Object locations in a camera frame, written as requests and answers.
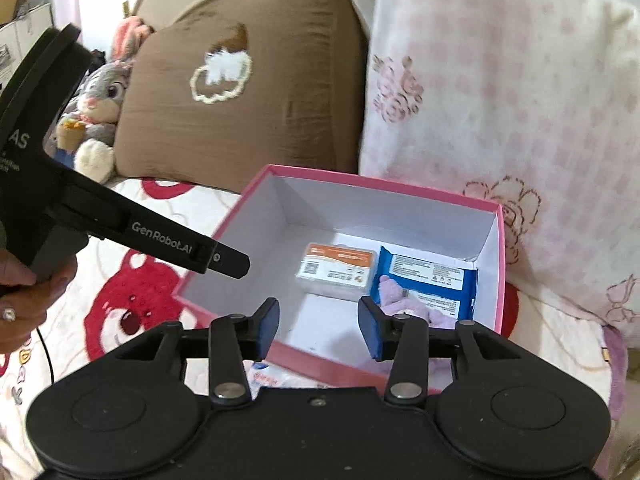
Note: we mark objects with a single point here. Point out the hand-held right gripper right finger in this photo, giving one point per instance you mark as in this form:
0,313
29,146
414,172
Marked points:
375,327

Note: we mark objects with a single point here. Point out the blue wet wipes pack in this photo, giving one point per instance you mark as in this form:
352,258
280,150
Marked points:
430,275

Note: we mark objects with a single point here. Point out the bear printed blanket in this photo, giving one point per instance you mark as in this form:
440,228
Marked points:
125,280

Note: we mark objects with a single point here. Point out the small white wipes pack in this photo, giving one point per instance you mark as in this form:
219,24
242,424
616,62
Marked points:
280,377

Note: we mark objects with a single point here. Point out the brown pillow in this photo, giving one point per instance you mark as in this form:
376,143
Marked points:
290,85

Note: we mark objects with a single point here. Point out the pink cardboard box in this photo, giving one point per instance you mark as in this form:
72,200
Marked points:
325,210

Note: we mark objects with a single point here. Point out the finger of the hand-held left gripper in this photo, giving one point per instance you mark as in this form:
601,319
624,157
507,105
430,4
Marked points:
165,237

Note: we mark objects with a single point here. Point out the clear orange-label plastic box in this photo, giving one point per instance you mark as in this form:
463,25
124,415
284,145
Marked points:
335,270

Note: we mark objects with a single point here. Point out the purple plush toy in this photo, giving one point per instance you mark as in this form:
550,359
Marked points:
395,292

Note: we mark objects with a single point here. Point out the pink patterned pillow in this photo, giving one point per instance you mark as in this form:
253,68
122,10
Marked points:
525,110

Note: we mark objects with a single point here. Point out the person's left hand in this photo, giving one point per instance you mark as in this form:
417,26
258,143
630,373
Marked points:
30,310

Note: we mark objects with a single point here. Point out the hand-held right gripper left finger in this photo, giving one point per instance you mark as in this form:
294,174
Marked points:
267,327

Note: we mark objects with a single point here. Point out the grey rabbit plush toy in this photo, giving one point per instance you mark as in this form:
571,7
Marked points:
102,92

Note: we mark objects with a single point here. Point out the brown cardboard box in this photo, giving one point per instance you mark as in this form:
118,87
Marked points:
15,0

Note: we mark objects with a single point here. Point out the white cardboard box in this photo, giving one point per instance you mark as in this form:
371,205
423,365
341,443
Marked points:
20,45

